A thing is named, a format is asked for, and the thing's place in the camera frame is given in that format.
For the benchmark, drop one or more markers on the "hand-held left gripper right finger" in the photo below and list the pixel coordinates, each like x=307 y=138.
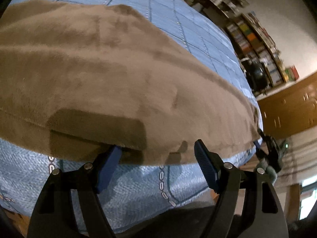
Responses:
x=206 y=169

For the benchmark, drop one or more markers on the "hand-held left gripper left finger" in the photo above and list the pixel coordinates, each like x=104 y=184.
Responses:
x=109 y=169

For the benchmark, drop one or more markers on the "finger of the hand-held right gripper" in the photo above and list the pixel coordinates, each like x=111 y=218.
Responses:
x=259 y=146

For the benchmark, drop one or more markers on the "brown fleece blanket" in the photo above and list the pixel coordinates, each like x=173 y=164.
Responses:
x=99 y=67

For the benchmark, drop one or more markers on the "wooden cabinet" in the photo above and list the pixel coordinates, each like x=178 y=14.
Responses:
x=292 y=109

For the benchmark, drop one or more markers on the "window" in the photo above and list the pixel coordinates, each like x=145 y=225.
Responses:
x=308 y=198

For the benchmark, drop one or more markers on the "black round bag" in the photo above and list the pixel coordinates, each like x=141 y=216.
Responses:
x=257 y=74

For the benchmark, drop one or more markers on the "cluttered wooden bookshelf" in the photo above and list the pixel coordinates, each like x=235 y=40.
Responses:
x=247 y=37

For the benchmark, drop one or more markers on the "blue patterned bedspread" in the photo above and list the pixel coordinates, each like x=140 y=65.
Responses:
x=173 y=17

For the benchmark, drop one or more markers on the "wooden post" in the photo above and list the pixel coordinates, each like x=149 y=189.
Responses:
x=292 y=203

